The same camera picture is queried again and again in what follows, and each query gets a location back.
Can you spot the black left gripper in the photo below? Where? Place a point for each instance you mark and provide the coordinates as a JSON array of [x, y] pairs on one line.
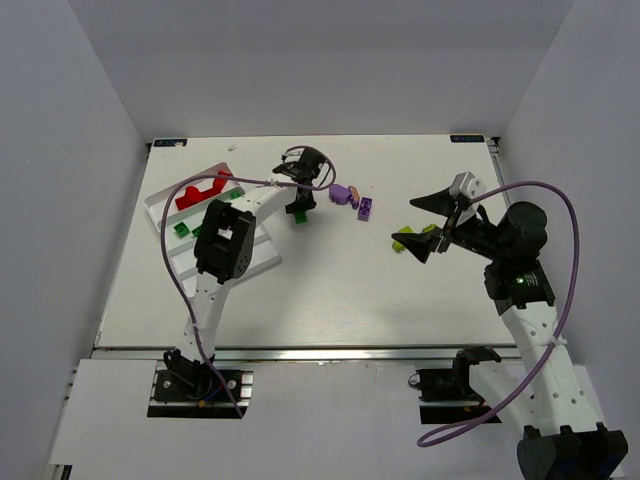
[[301, 195]]

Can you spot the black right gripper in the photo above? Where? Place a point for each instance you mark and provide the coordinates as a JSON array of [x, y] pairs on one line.
[[445, 234]]

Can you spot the red rounded lego brick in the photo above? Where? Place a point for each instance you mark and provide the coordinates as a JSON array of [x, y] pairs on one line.
[[192, 196]]

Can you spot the green small lego brick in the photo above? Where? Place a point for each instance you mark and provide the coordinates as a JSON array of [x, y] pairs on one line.
[[181, 230]]

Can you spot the red sloped lego brick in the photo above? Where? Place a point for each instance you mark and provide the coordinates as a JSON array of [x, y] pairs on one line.
[[220, 181]]

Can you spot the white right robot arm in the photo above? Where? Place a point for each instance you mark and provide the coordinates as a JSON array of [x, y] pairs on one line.
[[561, 435]]

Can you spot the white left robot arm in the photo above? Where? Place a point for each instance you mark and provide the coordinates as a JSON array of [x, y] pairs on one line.
[[206, 307]]

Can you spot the purple rounded lego stack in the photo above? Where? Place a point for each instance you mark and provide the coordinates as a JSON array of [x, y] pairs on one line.
[[342, 195]]

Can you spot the purple flat lego brick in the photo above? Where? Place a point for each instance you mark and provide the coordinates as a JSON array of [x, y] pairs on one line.
[[364, 210]]

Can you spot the blue label sticker right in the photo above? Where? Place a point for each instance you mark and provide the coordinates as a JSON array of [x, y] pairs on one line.
[[467, 138]]

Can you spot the blue label sticker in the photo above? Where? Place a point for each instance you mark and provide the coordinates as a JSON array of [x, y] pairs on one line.
[[169, 142], [467, 138]]

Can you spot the white divided sorting tray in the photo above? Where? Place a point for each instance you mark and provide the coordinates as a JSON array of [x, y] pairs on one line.
[[233, 244]]

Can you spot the blue label sticker left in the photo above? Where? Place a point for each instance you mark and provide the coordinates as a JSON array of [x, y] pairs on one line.
[[169, 142]]

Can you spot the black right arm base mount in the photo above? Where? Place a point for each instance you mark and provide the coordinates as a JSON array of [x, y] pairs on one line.
[[441, 381]]

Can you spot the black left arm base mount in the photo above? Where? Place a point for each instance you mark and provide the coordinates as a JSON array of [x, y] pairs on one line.
[[189, 389]]

